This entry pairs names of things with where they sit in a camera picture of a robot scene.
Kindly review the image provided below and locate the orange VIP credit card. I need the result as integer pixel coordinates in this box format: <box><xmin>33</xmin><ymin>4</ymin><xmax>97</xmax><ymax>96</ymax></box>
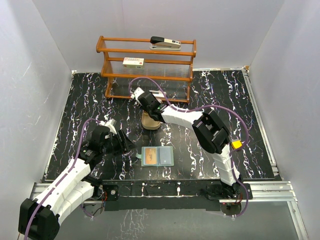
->
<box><xmin>144</xmin><ymin>147</ymin><xmax>157</xmax><ymax>165</ymax></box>

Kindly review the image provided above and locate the wooden three-tier shelf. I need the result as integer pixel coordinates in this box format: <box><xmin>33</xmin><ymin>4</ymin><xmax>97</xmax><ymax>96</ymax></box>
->
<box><xmin>96</xmin><ymin>35</ymin><xmax>197</xmax><ymax>103</ymax></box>

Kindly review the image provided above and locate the mint green card holder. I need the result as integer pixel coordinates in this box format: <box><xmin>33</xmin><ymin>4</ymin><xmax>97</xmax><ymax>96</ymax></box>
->
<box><xmin>135</xmin><ymin>146</ymin><xmax>174</xmax><ymax>167</ymax></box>

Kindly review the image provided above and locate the black grey stapler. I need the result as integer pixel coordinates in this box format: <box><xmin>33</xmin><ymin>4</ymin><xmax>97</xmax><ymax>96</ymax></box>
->
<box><xmin>149</xmin><ymin>36</ymin><xmax>181</xmax><ymax>51</ymax></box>

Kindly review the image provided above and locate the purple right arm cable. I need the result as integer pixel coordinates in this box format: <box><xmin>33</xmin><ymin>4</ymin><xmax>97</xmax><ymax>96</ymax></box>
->
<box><xmin>127</xmin><ymin>76</ymin><xmax>250</xmax><ymax>218</ymax></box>

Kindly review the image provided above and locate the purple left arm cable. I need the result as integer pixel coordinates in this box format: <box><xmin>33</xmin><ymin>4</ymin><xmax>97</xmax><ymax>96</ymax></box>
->
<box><xmin>23</xmin><ymin>118</ymin><xmax>106</xmax><ymax>238</ymax></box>

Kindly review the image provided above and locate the yellow grey small block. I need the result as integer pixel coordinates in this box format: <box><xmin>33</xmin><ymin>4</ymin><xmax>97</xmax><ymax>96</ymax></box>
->
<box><xmin>231</xmin><ymin>139</ymin><xmax>243</xmax><ymax>150</ymax></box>

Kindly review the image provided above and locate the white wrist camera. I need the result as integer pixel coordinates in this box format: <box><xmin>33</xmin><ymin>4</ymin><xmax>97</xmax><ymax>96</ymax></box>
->
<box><xmin>130</xmin><ymin>87</ymin><xmax>145</xmax><ymax>104</ymax></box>
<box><xmin>99</xmin><ymin>118</ymin><xmax>117</xmax><ymax>134</ymax></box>

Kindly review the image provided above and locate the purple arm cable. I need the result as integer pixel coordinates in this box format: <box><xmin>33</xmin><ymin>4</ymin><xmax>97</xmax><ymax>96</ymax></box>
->
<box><xmin>127</xmin><ymin>76</ymin><xmax>250</xmax><ymax>218</ymax></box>
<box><xmin>23</xmin><ymin>118</ymin><xmax>106</xmax><ymax>238</ymax></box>

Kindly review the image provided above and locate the black front base bar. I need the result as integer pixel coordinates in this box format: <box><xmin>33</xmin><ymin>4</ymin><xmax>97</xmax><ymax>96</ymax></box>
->
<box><xmin>102</xmin><ymin>179</ymin><xmax>221</xmax><ymax>212</ymax></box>

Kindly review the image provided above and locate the beige oval card tray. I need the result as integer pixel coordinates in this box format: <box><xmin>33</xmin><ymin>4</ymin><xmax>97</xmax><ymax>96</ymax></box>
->
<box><xmin>141</xmin><ymin>111</ymin><xmax>161</xmax><ymax>131</ymax></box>

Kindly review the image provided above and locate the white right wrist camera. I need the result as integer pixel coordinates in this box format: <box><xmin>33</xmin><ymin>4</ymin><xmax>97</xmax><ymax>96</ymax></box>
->
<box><xmin>130</xmin><ymin>87</ymin><xmax>145</xmax><ymax>104</ymax></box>

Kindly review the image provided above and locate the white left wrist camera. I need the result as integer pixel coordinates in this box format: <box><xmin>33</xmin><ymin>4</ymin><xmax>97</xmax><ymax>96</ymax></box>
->
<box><xmin>99</xmin><ymin>118</ymin><xmax>117</xmax><ymax>134</ymax></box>

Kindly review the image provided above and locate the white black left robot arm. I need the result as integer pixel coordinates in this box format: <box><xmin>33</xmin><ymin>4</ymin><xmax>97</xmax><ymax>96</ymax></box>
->
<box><xmin>18</xmin><ymin>121</ymin><xmax>135</xmax><ymax>240</ymax></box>

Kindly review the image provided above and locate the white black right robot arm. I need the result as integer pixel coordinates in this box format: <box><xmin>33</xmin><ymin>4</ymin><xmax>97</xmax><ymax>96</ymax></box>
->
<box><xmin>131</xmin><ymin>88</ymin><xmax>241</xmax><ymax>199</ymax></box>

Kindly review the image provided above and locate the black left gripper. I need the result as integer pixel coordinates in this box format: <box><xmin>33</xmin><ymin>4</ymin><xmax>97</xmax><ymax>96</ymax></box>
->
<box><xmin>101</xmin><ymin>129</ymin><xmax>137</xmax><ymax>156</ymax></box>

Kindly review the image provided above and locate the white red staples box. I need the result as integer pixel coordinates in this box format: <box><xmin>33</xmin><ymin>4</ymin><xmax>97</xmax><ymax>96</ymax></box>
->
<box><xmin>122</xmin><ymin>57</ymin><xmax>144</xmax><ymax>69</ymax></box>

